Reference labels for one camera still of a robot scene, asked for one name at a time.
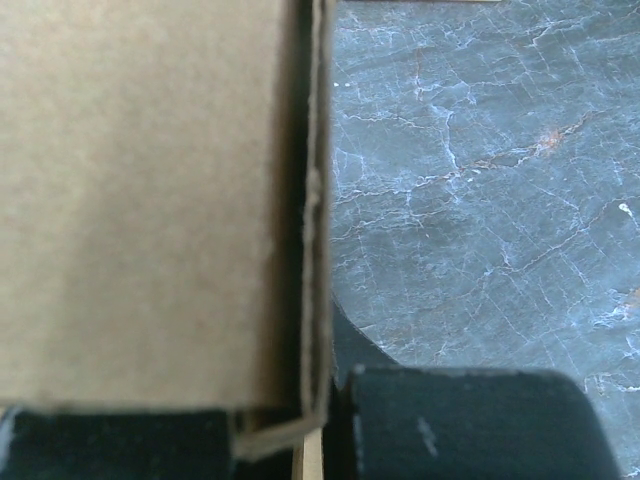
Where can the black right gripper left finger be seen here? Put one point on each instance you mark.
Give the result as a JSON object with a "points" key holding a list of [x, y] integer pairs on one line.
{"points": [[181, 446]]}

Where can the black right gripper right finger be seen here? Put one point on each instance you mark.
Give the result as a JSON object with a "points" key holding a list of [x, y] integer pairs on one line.
{"points": [[389, 421]]}

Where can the brown cardboard box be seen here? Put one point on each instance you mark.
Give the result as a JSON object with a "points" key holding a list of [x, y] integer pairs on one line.
{"points": [[164, 215]]}

